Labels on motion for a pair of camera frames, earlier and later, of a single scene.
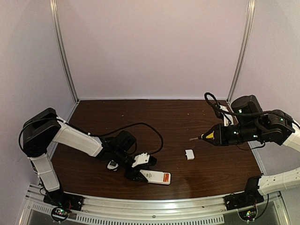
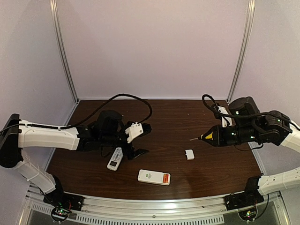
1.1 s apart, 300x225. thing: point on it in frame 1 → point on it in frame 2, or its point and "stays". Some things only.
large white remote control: (155, 177) stays
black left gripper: (135, 171) → (128, 145)
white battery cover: (190, 154) stays
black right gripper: (220, 135) stays
